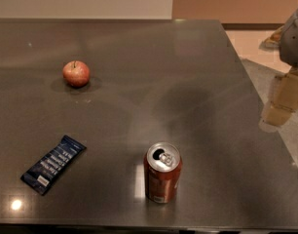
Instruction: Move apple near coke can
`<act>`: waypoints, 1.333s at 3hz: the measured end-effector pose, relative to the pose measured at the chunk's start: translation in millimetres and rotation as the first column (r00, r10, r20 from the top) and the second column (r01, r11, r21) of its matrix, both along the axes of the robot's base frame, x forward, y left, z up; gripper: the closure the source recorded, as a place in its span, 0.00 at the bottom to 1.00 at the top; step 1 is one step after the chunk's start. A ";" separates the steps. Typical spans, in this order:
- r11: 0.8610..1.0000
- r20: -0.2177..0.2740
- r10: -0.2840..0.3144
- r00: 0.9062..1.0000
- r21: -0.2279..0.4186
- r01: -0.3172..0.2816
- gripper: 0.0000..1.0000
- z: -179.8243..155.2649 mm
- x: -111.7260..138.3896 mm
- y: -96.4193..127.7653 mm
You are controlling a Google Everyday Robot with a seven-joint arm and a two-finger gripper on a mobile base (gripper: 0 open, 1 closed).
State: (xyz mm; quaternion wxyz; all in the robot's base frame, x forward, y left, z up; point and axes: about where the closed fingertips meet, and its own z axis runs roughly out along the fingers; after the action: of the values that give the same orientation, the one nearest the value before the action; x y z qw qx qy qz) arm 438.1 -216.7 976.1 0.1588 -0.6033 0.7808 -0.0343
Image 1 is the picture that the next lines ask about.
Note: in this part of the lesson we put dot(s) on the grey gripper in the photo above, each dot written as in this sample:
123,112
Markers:
294,41

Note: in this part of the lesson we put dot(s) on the red apple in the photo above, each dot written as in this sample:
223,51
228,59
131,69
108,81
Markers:
76,73

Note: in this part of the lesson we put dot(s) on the red coke can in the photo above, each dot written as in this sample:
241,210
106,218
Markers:
162,169

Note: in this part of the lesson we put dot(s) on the object on floor in background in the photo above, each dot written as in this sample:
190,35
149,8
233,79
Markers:
274,39

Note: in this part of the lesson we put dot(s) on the dark blue snack bar wrapper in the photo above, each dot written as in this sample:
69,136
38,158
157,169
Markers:
44,173

